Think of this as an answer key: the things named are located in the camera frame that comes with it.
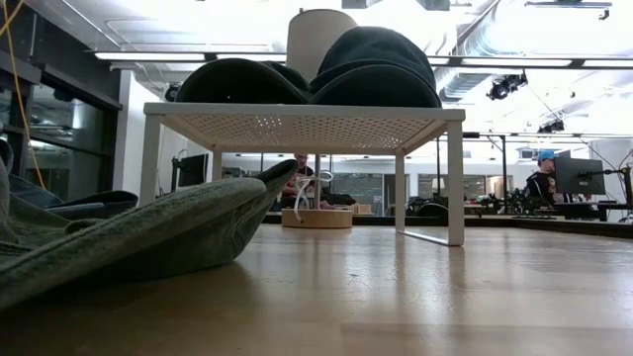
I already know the blue denim baseball cap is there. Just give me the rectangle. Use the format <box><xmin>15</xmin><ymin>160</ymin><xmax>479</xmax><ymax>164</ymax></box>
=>
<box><xmin>7</xmin><ymin>172</ymin><xmax>139</xmax><ymax>222</ymax></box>
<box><xmin>309</xmin><ymin>63</ymin><xmax>443</xmax><ymax>110</ymax></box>
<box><xmin>316</xmin><ymin>26</ymin><xmax>437</xmax><ymax>88</ymax></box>

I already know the green denim baseball cap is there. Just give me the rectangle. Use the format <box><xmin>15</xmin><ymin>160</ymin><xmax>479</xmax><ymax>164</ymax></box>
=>
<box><xmin>175</xmin><ymin>57</ymin><xmax>314</xmax><ymax>106</ymax></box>
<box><xmin>0</xmin><ymin>158</ymin><xmax>300</xmax><ymax>311</ymax></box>

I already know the person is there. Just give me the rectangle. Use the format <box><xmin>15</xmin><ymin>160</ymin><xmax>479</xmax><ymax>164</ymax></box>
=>
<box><xmin>280</xmin><ymin>152</ymin><xmax>317</xmax><ymax>210</ymax></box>
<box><xmin>523</xmin><ymin>150</ymin><xmax>560</xmax><ymax>204</ymax></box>

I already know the white perforated metal rack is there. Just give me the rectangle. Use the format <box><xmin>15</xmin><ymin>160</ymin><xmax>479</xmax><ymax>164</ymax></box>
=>
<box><xmin>139</xmin><ymin>102</ymin><xmax>467</xmax><ymax>247</ymax></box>

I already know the black computer monitor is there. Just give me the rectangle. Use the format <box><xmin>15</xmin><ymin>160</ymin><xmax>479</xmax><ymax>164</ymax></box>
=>
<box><xmin>171</xmin><ymin>153</ymin><xmax>210</xmax><ymax>189</ymax></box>
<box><xmin>553</xmin><ymin>156</ymin><xmax>607</xmax><ymax>197</ymax></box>

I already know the white lamp with wooden base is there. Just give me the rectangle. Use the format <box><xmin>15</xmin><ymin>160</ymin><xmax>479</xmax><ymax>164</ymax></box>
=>
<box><xmin>280</xmin><ymin>8</ymin><xmax>358</xmax><ymax>230</ymax></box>

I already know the ceiling light strip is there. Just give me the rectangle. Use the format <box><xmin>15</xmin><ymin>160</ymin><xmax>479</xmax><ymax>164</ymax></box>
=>
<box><xmin>427</xmin><ymin>57</ymin><xmax>633</xmax><ymax>70</ymax></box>
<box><xmin>93</xmin><ymin>50</ymin><xmax>288</xmax><ymax>63</ymax></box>

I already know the black ceiling spotlight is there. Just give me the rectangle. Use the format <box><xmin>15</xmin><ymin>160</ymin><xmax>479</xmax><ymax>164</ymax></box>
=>
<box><xmin>487</xmin><ymin>71</ymin><xmax>529</xmax><ymax>103</ymax></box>
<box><xmin>536</xmin><ymin>118</ymin><xmax>566</xmax><ymax>134</ymax></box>

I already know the white lamp cable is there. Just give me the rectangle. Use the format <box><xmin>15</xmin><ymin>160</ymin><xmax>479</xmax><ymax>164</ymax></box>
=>
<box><xmin>292</xmin><ymin>170</ymin><xmax>335</xmax><ymax>223</ymax></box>

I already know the yellow cable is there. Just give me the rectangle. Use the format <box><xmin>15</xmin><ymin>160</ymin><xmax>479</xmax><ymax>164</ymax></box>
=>
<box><xmin>0</xmin><ymin>0</ymin><xmax>46</xmax><ymax>190</ymax></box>

